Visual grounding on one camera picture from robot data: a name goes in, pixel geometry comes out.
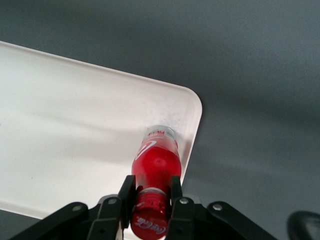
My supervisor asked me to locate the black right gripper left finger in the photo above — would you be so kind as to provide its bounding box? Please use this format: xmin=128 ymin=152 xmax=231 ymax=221
xmin=9 ymin=174 xmax=137 ymax=240

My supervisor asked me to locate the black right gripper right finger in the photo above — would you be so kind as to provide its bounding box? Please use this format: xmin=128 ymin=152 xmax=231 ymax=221
xmin=166 ymin=175 xmax=278 ymax=240

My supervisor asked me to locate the cream plastic tray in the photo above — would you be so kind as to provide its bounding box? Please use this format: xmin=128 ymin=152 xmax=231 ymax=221
xmin=0 ymin=40 xmax=203 ymax=221

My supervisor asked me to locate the red coke bottle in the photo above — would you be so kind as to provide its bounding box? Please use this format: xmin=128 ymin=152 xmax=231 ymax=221
xmin=129 ymin=124 xmax=181 ymax=240

